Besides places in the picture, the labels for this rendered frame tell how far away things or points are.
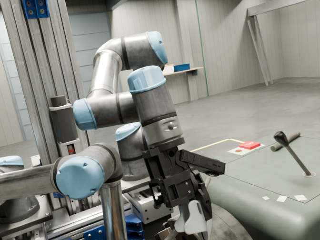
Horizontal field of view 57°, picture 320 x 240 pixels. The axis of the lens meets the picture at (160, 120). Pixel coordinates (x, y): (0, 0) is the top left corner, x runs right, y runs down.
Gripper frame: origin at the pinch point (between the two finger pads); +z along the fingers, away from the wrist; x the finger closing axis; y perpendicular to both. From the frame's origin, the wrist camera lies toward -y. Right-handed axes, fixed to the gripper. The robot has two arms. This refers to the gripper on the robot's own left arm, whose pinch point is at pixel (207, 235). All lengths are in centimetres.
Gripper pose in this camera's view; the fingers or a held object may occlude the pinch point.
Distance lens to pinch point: 63.5
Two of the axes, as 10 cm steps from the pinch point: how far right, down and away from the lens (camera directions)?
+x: 4.4, -2.1, -8.7
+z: 3.2, 9.5, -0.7
